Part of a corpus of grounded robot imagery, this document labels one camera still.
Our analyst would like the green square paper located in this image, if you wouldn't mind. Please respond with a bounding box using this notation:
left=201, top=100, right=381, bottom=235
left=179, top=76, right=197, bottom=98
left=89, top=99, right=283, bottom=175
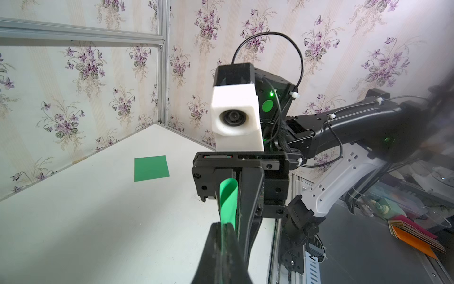
left=219, top=178, right=238, bottom=253
left=134, top=156, right=170, bottom=182

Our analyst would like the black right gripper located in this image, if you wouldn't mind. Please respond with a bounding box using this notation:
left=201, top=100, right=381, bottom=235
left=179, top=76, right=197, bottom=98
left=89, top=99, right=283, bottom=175
left=192, top=151, right=299, bottom=263

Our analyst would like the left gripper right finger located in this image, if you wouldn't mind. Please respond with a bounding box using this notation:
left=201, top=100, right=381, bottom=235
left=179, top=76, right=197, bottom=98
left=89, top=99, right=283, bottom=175
left=225, top=223, right=252, bottom=284

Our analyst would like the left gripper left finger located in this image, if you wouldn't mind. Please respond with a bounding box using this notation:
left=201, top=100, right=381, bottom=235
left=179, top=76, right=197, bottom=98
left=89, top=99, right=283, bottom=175
left=192, top=222, right=227, bottom=284

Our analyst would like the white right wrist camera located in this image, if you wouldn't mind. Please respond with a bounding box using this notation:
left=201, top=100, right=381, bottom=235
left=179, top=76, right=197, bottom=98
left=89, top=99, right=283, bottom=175
left=210, top=63, right=264, bottom=152

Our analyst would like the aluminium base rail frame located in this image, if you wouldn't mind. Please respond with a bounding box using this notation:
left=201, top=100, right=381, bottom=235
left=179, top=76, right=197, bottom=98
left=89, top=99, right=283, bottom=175
left=267, top=173, right=326, bottom=284

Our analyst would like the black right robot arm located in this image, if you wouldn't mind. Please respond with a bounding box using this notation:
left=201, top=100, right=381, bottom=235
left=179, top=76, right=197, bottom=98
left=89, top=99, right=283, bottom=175
left=192, top=63, right=454, bottom=284

